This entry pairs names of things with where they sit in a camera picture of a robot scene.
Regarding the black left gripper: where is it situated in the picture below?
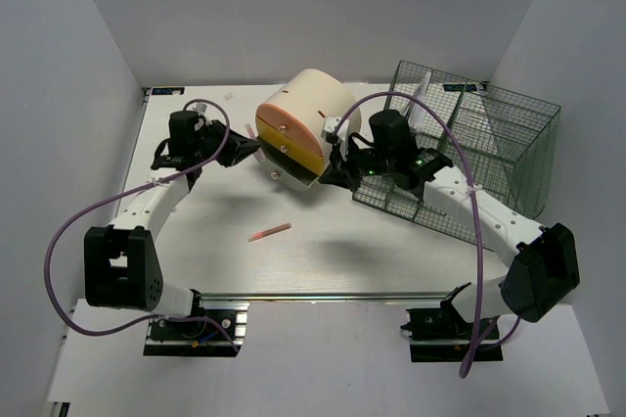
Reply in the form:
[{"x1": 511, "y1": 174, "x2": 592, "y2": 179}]
[{"x1": 193, "y1": 119, "x2": 261, "y2": 168}]

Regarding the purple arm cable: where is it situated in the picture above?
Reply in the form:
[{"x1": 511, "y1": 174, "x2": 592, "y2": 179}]
[
  {"x1": 336, "y1": 92, "x2": 522, "y2": 379},
  {"x1": 43, "y1": 100, "x2": 241, "y2": 354}
]

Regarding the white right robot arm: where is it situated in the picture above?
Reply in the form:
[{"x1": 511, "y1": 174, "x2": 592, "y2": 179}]
[{"x1": 320, "y1": 110, "x2": 580, "y2": 338}]

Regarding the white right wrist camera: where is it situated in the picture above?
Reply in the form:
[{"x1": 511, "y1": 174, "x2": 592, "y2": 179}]
[{"x1": 321, "y1": 116, "x2": 349, "y2": 145}]

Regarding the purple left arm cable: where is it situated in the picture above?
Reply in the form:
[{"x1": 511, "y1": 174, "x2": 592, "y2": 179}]
[{"x1": 43, "y1": 100, "x2": 241, "y2": 354}]

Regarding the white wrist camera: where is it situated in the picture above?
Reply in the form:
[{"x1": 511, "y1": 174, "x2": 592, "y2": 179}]
[
  {"x1": 321, "y1": 116, "x2": 349, "y2": 145},
  {"x1": 184, "y1": 99, "x2": 212, "y2": 116}
]

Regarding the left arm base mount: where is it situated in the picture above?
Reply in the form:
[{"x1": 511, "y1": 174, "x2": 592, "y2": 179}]
[{"x1": 143, "y1": 301, "x2": 248, "y2": 358}]

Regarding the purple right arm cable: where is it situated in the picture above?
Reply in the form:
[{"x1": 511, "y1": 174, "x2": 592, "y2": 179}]
[{"x1": 336, "y1": 92, "x2": 522, "y2": 379}]

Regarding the green wire mesh organizer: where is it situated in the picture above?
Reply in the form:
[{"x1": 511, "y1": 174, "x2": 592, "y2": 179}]
[{"x1": 351, "y1": 60, "x2": 561, "y2": 248}]

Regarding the red pen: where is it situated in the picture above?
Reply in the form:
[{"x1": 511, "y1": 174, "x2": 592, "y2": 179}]
[{"x1": 247, "y1": 223, "x2": 291, "y2": 242}]

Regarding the cream round drawer box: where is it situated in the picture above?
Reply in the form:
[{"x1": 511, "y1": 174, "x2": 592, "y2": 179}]
[{"x1": 255, "y1": 69, "x2": 361, "y2": 191}]

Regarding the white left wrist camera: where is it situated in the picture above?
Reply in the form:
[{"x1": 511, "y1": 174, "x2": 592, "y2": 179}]
[{"x1": 184, "y1": 99, "x2": 212, "y2": 116}]

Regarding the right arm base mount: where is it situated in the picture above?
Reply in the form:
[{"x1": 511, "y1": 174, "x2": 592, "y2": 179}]
[{"x1": 400, "y1": 307, "x2": 504, "y2": 363}]

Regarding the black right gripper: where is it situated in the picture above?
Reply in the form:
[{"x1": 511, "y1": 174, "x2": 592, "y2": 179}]
[{"x1": 321, "y1": 135, "x2": 395, "y2": 192}]

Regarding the white silver-spined booklet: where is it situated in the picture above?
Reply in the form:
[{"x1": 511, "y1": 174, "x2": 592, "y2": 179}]
[{"x1": 405, "y1": 70, "x2": 432, "y2": 136}]

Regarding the black table corner label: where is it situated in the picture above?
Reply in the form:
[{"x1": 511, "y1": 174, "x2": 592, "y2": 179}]
[{"x1": 151, "y1": 87, "x2": 185, "y2": 96}]

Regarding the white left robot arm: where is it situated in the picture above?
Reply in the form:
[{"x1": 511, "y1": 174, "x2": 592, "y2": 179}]
[{"x1": 84, "y1": 110, "x2": 259, "y2": 338}]

